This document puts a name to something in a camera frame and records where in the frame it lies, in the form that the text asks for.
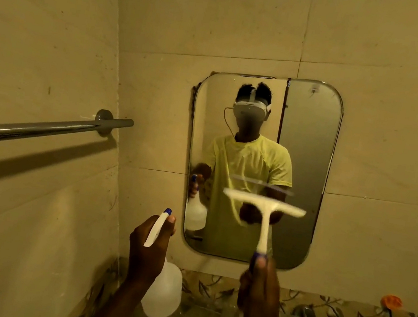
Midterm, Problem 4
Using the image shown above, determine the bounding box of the person's left hand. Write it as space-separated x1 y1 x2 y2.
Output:
122 208 179 293

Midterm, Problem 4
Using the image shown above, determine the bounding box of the person's right hand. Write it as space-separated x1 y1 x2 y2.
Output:
233 251 289 317

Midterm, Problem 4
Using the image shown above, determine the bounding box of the white squeegee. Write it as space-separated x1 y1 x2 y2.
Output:
213 187 309 263

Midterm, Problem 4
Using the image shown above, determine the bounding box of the white spray bottle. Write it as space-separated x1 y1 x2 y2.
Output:
132 205 196 317

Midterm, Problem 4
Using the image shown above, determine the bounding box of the person's left forearm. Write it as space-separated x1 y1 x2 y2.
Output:
84 272 151 317

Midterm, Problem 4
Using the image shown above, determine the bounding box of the small orange round object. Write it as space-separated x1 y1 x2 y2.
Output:
379 293 404 313

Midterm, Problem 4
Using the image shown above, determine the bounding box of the metal towel bar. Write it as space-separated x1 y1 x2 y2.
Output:
0 92 136 173

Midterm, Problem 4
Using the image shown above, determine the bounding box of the rounded wall mirror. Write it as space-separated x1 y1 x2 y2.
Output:
169 62 349 277

